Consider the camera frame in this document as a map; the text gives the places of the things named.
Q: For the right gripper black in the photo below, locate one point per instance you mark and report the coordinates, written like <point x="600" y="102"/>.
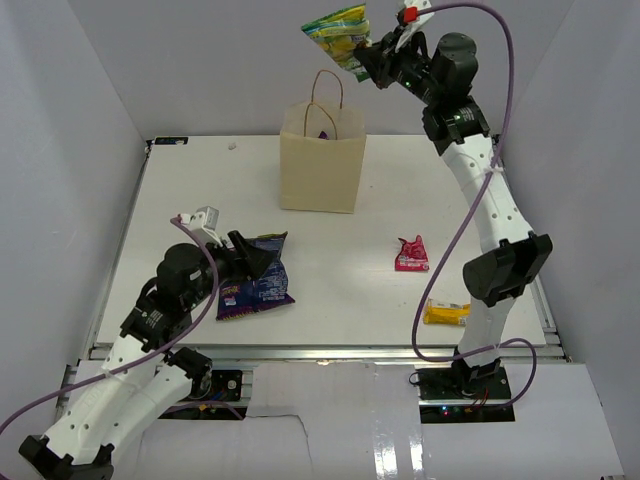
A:
<point x="382" y="59"/>

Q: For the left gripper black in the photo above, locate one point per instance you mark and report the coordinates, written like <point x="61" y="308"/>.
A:
<point x="256" y="257"/>

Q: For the green snack bag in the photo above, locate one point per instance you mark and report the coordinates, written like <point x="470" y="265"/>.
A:
<point x="339" y="34"/>

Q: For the large blue purple snack bag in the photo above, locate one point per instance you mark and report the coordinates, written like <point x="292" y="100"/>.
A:
<point x="240" y="298"/>

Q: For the beige paper bag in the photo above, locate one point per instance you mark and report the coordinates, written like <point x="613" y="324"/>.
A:
<point x="316" y="174"/>

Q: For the small red candy packet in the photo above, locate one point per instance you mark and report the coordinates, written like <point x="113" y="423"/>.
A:
<point x="412" y="256"/>

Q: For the yellow snack bar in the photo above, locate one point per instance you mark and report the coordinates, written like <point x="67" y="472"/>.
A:
<point x="442" y="313"/>

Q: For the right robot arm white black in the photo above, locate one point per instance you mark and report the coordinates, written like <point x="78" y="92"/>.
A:
<point x="512" y="254"/>

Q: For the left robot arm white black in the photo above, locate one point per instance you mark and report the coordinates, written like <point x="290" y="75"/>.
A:
<point x="143" y="375"/>

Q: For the left blue corner label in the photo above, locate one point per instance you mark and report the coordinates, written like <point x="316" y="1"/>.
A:
<point x="168" y="140"/>

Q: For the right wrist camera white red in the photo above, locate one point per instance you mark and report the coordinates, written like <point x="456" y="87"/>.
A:
<point x="411" y="20"/>

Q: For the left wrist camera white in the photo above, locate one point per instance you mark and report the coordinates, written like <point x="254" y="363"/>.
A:
<point x="201" y="225"/>

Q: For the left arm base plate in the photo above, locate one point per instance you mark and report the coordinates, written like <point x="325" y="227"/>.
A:
<point x="218" y="398"/>

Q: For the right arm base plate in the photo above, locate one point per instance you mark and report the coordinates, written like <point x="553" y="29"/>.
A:
<point x="442" y="401"/>

